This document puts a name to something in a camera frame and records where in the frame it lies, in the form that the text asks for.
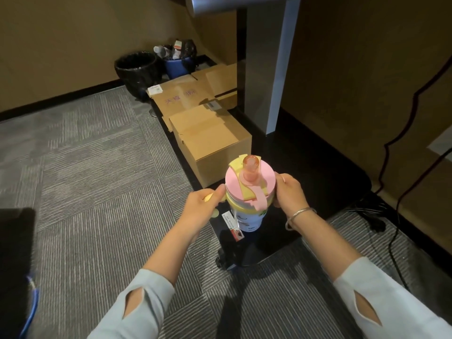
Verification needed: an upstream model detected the light blue sticker tumbler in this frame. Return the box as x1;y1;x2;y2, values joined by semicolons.
203;154;277;233

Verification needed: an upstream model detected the person's left hand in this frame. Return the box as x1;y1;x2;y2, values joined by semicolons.
172;183;227;245

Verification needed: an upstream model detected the white red hang tag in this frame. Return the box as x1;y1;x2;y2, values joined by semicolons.
221;210;245;242

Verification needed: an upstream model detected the silver bracelet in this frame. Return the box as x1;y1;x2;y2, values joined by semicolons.
284;207;318;232

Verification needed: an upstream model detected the closed cardboard box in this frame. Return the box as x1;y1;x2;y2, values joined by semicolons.
169;102;253;189

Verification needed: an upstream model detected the blue bin with rubbish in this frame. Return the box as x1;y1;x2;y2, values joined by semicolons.
162;38;198;80

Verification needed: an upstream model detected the blue cable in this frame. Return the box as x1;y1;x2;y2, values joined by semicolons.
19;275;40;339

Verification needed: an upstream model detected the black power cable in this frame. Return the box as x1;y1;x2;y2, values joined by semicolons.
387;148;452;292
373;54;452;196

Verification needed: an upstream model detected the flat cardboard box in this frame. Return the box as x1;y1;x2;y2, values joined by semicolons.
150;73;217;133
190;62;239;110

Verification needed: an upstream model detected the black trash bin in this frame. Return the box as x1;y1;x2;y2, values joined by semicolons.
113;51;164;102

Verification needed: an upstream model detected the person's right hand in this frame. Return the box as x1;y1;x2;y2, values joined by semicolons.
273;172;317;227

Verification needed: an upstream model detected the black rounded object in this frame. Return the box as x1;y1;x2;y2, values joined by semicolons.
0;207;37;339

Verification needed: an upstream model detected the white wall socket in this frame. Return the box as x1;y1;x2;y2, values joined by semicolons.
426;125;452;162

